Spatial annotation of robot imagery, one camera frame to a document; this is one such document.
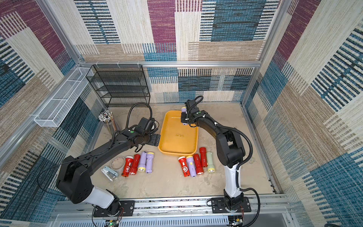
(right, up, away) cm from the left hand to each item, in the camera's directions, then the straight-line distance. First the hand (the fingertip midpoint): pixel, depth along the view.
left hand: (154, 137), depth 87 cm
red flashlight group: (-11, -16, -1) cm, 20 cm away
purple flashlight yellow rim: (-7, -17, -3) cm, 19 cm away
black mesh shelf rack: (-31, +36, +23) cm, 53 cm away
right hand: (+20, +11, +11) cm, 25 cm away
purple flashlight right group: (+23, -17, -2) cm, 28 cm away
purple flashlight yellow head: (-3, -15, 0) cm, 16 cm away
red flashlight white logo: (+17, -15, -2) cm, 23 cm away
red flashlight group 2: (+27, -17, -3) cm, 32 cm away
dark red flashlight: (+30, -9, +4) cm, 32 cm away
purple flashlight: (+18, +17, +10) cm, 27 cm away
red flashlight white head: (-15, -16, -2) cm, 22 cm away
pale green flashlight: (+34, -17, -4) cm, 38 cm away
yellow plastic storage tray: (+13, -3, +13) cm, 18 cm away
